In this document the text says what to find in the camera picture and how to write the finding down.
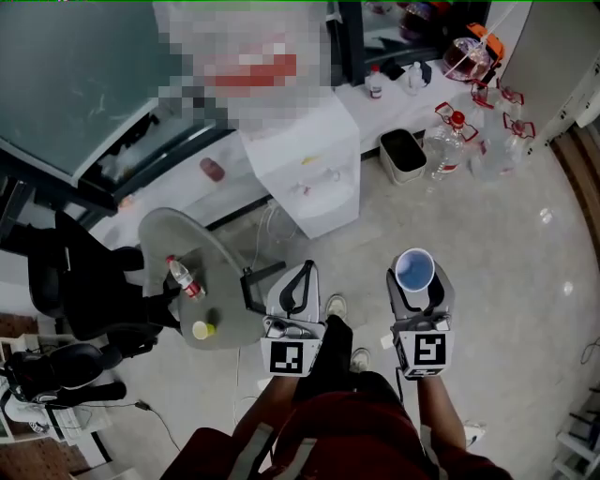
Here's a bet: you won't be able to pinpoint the purple translucent jug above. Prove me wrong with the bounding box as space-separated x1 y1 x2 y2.
442 37 492 83

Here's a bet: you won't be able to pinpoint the white water dispenser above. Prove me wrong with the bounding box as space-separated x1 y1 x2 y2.
237 91 363 241

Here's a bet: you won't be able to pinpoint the dark framed glass window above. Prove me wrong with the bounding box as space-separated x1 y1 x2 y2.
0 2 238 215

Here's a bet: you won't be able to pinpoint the black padded seat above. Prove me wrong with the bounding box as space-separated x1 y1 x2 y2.
3 343 128 408

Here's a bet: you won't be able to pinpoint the orange and black object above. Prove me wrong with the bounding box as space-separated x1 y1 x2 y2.
465 22 506 71

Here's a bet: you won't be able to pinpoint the grey round table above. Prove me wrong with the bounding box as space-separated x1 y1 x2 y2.
137 206 269 352

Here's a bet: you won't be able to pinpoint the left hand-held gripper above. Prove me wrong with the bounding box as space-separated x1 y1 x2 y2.
260 260 327 379

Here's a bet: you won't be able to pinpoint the clear jug with red cap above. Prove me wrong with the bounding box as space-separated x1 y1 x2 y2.
423 101 480 183

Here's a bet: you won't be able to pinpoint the blue cup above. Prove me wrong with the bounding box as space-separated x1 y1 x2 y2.
394 247 437 293

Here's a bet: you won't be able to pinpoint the person's right white shoe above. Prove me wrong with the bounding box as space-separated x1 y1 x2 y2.
348 347 372 375

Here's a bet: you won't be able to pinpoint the person's red shirt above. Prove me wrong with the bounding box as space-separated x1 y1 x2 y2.
158 391 515 480

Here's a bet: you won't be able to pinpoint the small white bottle red label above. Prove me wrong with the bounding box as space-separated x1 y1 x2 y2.
364 64 385 101

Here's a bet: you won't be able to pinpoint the large clear jug red handle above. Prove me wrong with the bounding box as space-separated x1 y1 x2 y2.
468 111 536 183

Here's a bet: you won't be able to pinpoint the red label plastic water bottle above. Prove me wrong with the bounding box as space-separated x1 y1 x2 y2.
164 254 207 302

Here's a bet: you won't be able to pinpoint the white metal shelf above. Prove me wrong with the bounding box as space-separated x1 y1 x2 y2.
551 382 600 480

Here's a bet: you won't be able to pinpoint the person's left forearm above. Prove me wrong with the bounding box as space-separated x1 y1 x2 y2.
232 373 302 454

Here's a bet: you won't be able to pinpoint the black office chair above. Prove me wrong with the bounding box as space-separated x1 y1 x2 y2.
26 209 183 344

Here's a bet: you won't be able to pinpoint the person's black trousers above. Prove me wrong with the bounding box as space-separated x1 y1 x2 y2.
292 313 405 407

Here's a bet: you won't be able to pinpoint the black metal frame stand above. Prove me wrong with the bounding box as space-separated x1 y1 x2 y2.
239 259 288 316

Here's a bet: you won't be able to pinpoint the white trash bin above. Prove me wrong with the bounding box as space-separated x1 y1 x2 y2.
378 127 428 186

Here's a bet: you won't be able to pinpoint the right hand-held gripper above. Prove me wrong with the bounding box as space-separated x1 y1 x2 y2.
385 267 457 382

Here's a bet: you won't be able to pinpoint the person's right forearm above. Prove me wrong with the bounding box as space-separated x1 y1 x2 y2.
415 376 471 458

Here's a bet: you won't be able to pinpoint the thin white cable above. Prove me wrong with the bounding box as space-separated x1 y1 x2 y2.
232 345 260 428

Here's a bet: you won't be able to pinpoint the person's left white shoe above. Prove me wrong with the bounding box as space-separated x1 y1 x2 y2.
324 293 349 323

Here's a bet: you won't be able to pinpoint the white floor cables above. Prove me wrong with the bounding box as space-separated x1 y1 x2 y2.
250 200 298 271

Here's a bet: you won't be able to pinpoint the white device with cables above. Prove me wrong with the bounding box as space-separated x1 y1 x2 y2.
0 374 114 445

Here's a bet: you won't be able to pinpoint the small clear bottle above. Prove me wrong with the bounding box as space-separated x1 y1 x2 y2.
404 61 426 96

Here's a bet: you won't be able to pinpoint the grey harness strap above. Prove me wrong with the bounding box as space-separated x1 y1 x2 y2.
238 420 276 480

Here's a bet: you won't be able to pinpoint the red oval object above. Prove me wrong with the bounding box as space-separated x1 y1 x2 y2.
199 157 227 183

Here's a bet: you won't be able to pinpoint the person's white shoe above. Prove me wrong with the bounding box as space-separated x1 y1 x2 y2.
324 293 349 323
348 347 372 375

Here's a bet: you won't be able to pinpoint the black box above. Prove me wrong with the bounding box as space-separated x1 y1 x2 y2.
380 57 407 82

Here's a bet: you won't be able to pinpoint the black floor cable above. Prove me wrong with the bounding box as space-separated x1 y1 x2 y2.
134 399 183 452

